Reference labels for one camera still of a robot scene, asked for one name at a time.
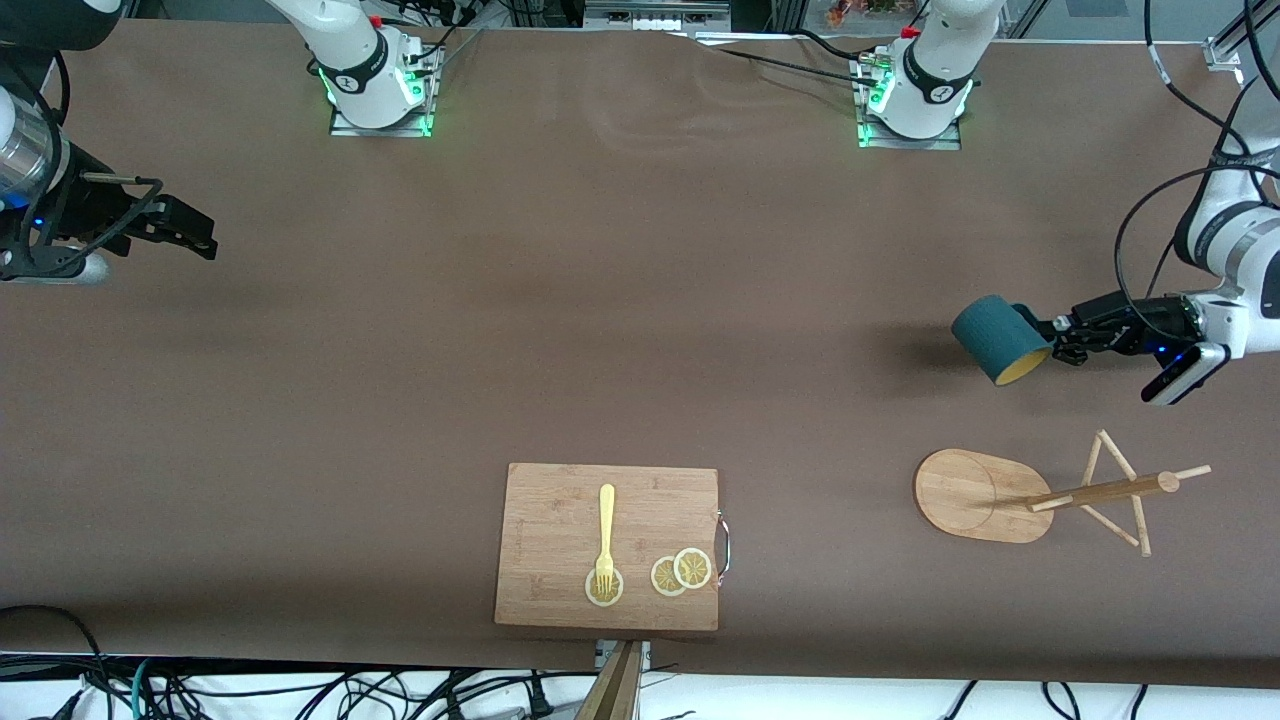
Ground teal cup yellow inside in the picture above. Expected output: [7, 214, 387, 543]
[951, 295, 1053, 388]

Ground wooden mug rack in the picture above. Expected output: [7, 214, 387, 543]
[914, 430, 1213, 558]

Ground yellow plastic fork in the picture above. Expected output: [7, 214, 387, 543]
[595, 484, 617, 597]

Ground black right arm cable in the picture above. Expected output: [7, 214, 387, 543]
[0, 50, 163, 276]

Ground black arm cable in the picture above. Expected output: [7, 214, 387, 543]
[1114, 0, 1280, 333]
[0, 50, 163, 276]

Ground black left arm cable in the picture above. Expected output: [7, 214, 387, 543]
[1114, 0, 1280, 333]

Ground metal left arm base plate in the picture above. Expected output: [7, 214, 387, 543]
[856, 58, 964, 151]

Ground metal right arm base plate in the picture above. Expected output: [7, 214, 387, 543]
[328, 45, 443, 138]

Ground black cable on table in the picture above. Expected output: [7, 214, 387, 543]
[690, 28, 893, 91]

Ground black looped floor cable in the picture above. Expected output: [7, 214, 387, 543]
[0, 604, 113, 696]

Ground bamboo cutting board metal handle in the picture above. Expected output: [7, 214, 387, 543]
[494, 462, 731, 632]

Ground wooden post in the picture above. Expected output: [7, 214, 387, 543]
[575, 640, 643, 720]

